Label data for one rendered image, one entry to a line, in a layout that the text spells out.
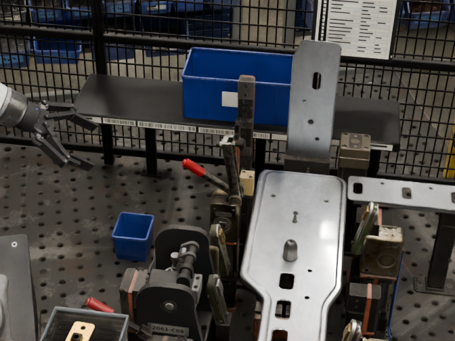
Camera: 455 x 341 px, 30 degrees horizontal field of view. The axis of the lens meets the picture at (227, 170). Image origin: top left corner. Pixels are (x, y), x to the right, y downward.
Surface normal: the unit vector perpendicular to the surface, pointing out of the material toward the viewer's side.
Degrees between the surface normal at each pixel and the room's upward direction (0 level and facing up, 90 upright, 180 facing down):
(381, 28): 90
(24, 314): 41
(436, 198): 0
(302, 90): 90
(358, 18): 90
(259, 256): 0
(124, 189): 0
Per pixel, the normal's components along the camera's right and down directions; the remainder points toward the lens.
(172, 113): 0.01, -0.81
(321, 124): -0.15, 0.59
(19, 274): 0.14, -0.22
